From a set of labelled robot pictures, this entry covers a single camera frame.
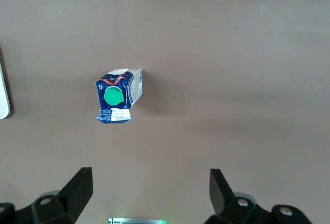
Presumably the blue milk carton green cap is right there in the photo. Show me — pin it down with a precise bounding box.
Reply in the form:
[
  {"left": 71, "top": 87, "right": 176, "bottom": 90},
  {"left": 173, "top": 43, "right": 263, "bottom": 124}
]
[{"left": 94, "top": 67, "right": 143, "bottom": 125}]

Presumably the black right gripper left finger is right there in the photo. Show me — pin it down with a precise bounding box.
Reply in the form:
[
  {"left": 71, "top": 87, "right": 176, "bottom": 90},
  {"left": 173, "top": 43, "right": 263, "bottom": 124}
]
[{"left": 0, "top": 167, "right": 93, "bottom": 224}]

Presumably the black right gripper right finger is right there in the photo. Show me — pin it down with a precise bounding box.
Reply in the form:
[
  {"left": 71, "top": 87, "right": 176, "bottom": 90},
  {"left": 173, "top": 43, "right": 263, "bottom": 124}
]
[{"left": 205, "top": 168, "right": 313, "bottom": 224}]

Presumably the beige rabbit print tray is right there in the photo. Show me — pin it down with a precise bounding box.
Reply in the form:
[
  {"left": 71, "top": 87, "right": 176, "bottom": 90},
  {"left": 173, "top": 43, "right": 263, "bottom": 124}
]
[{"left": 0, "top": 45, "right": 11, "bottom": 120}]

